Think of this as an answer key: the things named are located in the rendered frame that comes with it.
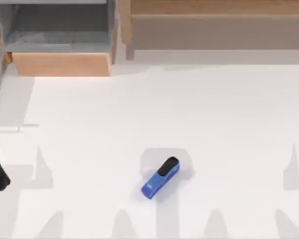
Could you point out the blue and black stapler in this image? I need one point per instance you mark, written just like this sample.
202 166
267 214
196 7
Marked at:
156 181

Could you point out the open drawer with grey inside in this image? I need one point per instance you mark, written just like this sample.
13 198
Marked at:
57 27

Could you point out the wooden cupboard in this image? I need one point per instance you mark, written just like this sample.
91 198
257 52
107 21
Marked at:
214 27

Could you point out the pale wooden drawer front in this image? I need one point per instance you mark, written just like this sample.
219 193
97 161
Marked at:
61 63

